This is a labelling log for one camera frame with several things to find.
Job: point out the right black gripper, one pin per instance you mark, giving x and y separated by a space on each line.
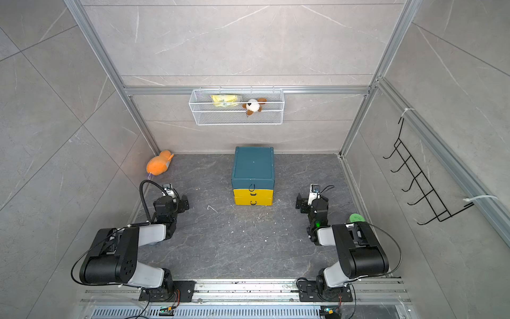
304 203

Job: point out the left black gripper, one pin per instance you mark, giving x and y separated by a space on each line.
180 207

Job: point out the teal drawer cabinet yellow base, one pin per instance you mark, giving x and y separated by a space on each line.
253 176

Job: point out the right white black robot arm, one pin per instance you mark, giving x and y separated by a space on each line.
359 253

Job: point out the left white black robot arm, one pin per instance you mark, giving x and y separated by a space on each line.
112 259

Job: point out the orange plush toy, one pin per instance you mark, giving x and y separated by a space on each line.
159 164

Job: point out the green round lid container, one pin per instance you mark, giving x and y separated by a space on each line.
355 217

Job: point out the brown white plush dog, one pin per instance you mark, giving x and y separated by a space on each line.
254 106

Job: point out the yellow packet in basket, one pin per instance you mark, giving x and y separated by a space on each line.
226 100

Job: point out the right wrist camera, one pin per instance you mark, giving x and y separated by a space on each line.
314 193

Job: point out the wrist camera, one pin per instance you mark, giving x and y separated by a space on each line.
314 193
168 190

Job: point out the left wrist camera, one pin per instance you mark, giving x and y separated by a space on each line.
168 190

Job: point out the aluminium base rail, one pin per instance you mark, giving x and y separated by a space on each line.
253 298

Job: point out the white wire wall basket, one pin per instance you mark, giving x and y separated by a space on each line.
206 114

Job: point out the black wall hook rack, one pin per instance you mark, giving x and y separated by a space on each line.
421 182

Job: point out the aluminium frame profile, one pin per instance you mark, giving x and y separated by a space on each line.
458 170

